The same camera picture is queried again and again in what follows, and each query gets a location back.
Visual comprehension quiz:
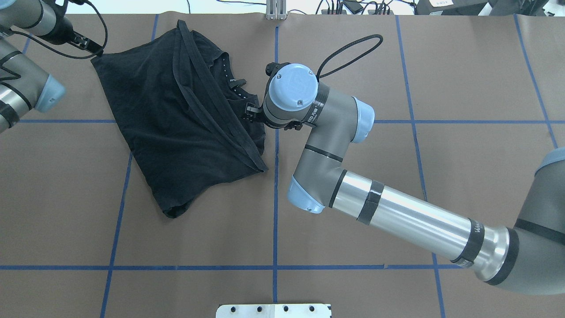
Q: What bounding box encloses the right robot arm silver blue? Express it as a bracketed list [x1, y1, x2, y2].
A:
[245, 62, 565, 295]

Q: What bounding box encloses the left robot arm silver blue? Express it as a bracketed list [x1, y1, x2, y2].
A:
[0, 0, 105, 132]

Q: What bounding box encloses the aluminium frame post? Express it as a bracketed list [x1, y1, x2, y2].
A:
[266, 0, 288, 20]

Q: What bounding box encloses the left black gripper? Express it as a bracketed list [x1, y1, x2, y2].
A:
[46, 0, 104, 57]

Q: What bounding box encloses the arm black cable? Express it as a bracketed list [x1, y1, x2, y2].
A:
[0, 0, 109, 89]
[316, 34, 384, 81]

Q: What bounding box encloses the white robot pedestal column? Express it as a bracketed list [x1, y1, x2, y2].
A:
[215, 303, 333, 318]

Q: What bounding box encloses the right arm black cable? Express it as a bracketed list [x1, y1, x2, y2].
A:
[316, 34, 384, 81]

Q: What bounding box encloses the black t-shirt with logo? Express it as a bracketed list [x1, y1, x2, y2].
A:
[91, 20, 267, 219]

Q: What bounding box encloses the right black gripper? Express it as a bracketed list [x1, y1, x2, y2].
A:
[245, 62, 303, 131]

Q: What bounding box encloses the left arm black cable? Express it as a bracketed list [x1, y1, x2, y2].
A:
[0, 0, 109, 89]

